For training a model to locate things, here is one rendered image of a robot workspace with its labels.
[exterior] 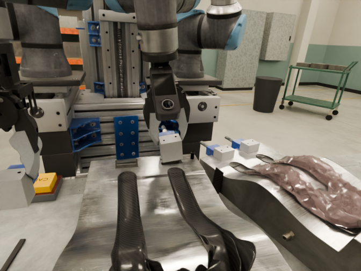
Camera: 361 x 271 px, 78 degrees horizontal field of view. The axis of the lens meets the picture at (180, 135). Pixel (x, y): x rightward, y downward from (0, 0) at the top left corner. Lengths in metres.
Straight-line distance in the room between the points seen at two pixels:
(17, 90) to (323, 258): 0.55
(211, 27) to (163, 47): 0.41
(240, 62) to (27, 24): 5.77
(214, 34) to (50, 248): 0.73
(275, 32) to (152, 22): 6.82
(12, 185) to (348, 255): 0.53
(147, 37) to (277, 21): 6.83
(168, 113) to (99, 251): 0.23
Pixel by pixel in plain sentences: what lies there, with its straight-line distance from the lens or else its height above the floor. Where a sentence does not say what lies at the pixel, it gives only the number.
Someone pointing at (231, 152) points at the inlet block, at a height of 0.87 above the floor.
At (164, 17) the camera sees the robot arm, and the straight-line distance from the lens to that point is 0.44.
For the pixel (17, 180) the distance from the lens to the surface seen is 0.43.
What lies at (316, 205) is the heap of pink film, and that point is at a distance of 0.51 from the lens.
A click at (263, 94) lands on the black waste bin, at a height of 0.35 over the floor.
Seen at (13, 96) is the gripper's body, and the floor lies 1.08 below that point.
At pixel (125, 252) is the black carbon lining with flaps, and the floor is 0.92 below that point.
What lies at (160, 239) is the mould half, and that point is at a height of 0.92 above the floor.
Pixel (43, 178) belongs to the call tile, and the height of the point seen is 0.84.
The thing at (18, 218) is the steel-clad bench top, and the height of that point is 0.80.
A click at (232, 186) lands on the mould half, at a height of 0.84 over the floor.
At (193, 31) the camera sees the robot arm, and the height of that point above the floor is 1.20.
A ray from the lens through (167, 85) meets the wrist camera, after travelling 0.44.
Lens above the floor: 1.16
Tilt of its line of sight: 23 degrees down
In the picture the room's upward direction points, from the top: 3 degrees clockwise
